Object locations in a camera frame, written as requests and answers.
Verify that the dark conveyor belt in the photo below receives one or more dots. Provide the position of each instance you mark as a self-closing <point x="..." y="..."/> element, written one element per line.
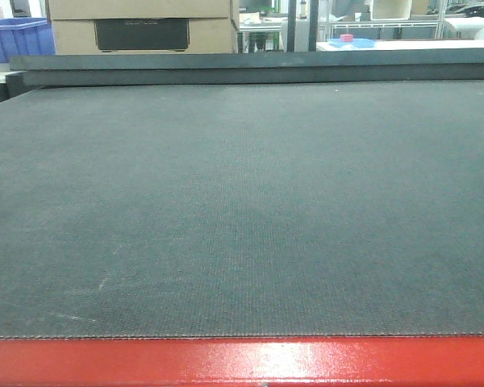
<point x="243" y="210"/>

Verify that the small red block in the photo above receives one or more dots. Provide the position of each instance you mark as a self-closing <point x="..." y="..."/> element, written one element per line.
<point x="346" y="38"/>

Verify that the blue plastic bin background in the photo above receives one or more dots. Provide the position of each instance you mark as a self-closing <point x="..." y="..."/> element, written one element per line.
<point x="25" y="36"/>

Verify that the flat blue tray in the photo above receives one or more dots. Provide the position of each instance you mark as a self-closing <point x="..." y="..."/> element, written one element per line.
<point x="355" y="43"/>

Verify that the white table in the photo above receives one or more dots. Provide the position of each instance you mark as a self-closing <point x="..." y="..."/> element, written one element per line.
<point x="392" y="45"/>

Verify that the large cardboard box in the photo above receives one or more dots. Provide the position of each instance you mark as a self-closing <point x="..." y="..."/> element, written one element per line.
<point x="135" y="27"/>

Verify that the black vertical post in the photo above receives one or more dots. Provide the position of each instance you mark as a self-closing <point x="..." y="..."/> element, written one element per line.
<point x="291" y="25"/>

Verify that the black conveyor rear rail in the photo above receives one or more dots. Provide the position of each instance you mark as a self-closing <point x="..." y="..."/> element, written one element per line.
<point x="139" y="78"/>

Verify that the red conveyor frame edge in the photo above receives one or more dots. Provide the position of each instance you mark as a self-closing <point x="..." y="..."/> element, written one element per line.
<point x="318" y="361"/>

